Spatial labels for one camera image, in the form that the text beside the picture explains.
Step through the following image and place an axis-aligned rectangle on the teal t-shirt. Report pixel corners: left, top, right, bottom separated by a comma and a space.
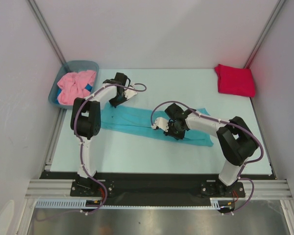
101, 104, 214, 147

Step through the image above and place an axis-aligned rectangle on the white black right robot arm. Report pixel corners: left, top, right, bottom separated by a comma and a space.
164, 103, 260, 196

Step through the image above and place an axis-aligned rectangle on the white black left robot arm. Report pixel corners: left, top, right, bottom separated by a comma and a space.
71, 72, 137, 197

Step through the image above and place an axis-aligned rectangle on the blue t-shirt in basket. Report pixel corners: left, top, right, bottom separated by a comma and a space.
54, 84, 93, 106

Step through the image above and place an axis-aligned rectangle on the pink t-shirt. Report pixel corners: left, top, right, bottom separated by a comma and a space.
57, 70, 97, 95

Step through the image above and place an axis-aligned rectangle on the grey-blue plastic basket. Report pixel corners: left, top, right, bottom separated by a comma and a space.
48, 60, 100, 111

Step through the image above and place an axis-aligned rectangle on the folded red t-shirt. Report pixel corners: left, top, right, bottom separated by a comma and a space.
214, 64, 256, 97

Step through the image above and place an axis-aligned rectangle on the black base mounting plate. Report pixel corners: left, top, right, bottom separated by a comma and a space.
40, 171, 273, 198

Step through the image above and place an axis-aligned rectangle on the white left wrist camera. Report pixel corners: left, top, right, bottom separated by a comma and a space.
123, 84, 138, 100

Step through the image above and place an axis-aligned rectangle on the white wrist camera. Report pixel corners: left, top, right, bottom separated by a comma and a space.
123, 84, 138, 100
151, 117, 170, 132

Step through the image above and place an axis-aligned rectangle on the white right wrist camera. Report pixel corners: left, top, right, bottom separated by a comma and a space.
151, 117, 170, 132

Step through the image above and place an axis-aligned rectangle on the white slotted cable duct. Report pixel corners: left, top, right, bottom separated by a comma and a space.
35, 199, 221, 210

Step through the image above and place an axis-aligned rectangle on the left aluminium corner post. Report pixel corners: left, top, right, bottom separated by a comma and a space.
26, 0, 66, 65

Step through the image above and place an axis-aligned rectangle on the aluminium corner post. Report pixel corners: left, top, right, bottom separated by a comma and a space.
26, 0, 66, 65
244, 0, 288, 69

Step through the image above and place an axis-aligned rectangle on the aluminium front rail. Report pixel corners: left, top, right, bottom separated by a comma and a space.
25, 179, 293, 200

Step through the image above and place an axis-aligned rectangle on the right aluminium corner post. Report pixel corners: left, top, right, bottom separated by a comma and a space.
244, 0, 288, 69

